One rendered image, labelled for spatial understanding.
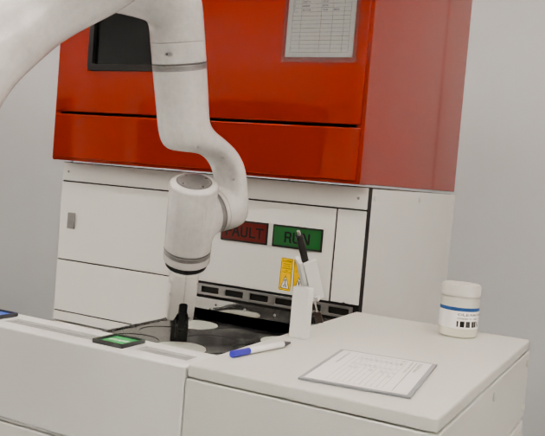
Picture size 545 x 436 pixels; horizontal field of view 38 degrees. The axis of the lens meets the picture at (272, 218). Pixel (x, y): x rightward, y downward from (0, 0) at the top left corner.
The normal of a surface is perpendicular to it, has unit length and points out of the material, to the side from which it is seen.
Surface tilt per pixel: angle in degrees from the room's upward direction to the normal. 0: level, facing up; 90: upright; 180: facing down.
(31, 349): 90
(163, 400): 90
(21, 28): 81
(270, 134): 90
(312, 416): 90
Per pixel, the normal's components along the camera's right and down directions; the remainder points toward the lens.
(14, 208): -0.46, 0.01
